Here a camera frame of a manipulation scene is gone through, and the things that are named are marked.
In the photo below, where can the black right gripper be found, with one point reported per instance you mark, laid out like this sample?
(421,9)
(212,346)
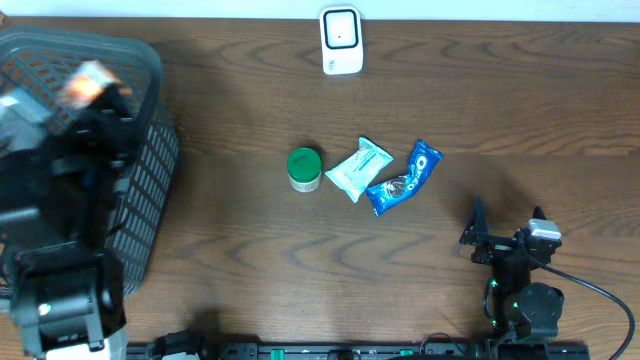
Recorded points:
(478,231)

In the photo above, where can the blue Oreo cookie pack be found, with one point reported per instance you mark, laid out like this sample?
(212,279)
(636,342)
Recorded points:
(394,191)

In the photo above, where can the light blue wet wipes pack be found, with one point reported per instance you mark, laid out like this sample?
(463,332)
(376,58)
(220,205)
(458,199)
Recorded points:
(354,174)

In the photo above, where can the green lid jar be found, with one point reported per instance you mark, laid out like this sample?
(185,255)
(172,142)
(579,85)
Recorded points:
(304,168)

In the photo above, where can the orange tissue pack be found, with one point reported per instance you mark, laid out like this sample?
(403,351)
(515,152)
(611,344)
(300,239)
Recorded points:
(86,84)

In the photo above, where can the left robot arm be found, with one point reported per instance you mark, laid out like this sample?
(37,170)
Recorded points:
(65,290)

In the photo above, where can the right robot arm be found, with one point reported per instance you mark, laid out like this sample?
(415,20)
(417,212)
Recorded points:
(524,313)

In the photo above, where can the grey plastic mesh basket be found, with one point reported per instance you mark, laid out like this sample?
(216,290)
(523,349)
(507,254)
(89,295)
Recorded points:
(40,61)

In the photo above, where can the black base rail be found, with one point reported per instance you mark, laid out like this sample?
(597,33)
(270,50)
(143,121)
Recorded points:
(191,345)

